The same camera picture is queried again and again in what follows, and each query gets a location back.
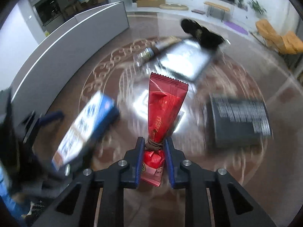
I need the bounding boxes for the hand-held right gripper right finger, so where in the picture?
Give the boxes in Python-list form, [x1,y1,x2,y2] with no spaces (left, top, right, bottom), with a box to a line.
[164,137,277,227]

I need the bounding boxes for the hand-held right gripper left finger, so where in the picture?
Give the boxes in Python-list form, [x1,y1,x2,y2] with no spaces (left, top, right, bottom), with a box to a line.
[31,137,145,227]

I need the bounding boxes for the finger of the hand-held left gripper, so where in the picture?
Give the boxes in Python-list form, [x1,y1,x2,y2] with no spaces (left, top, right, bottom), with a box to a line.
[24,110,65,142]
[47,144,95,182]

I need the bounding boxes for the blue white box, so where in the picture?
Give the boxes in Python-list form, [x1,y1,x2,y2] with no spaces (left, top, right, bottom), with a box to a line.
[51,91,120,172]

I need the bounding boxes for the red snack packet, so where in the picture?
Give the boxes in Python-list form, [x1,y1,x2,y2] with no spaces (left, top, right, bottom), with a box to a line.
[140,72,189,187]

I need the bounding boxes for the black box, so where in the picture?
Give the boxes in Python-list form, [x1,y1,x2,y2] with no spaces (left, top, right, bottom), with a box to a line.
[204,95,274,148]

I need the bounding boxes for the bagged silver filament spool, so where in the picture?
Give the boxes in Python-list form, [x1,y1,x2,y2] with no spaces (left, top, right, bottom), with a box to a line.
[156,38,212,83]

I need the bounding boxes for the small glass bottle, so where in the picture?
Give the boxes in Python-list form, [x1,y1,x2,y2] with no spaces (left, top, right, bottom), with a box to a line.
[134,36,178,68]

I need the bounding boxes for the black soft case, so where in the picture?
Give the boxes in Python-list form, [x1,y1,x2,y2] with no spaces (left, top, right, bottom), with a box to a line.
[180,18,231,50]

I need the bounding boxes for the person's left forearm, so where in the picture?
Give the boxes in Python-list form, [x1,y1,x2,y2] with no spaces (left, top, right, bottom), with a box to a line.
[0,163,27,227]

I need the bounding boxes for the floral printed cloth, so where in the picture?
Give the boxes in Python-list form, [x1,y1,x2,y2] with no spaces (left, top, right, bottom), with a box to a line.
[24,199,48,220]

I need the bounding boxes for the grey partition board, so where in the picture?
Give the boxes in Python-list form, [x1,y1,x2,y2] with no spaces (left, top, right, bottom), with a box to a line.
[11,1,130,114]

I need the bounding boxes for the dark glass cabinet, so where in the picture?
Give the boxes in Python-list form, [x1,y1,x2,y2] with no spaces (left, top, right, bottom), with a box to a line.
[32,0,64,26]

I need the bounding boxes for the purple floor mat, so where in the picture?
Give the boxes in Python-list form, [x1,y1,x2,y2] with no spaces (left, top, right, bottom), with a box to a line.
[224,20,249,35]

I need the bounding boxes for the cardboard box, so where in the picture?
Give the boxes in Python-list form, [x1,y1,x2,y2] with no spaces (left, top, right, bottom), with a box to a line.
[137,0,164,8]

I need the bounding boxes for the beige floor cushion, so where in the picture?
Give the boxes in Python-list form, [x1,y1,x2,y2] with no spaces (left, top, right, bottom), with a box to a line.
[159,3,189,11]

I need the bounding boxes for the yellow lounge chair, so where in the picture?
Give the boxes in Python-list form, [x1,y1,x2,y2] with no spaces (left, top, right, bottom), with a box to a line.
[255,19,303,55]

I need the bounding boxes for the wooden bench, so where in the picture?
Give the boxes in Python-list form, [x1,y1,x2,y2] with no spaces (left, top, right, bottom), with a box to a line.
[204,2,230,20]

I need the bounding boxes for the large leafy potted plant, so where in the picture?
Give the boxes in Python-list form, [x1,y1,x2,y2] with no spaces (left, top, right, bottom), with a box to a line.
[248,0,267,17]

